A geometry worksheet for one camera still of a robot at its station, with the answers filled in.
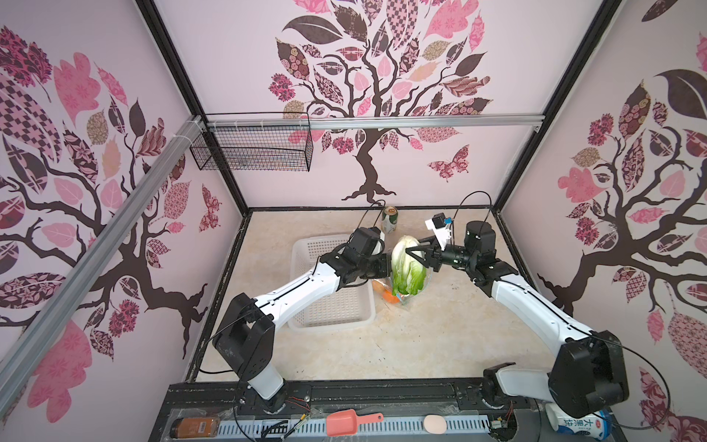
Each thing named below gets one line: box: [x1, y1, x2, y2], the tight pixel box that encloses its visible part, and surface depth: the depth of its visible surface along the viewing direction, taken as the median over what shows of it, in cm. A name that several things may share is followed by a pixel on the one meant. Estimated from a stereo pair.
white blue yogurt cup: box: [544, 403, 614, 442], surface depth 66 cm
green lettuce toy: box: [391, 235, 428, 295], surface depth 76 cm
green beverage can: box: [381, 205, 399, 234], surface depth 109 cm
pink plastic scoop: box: [325, 408, 384, 438], surface depth 71 cm
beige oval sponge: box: [423, 414, 447, 435], surface depth 71 cm
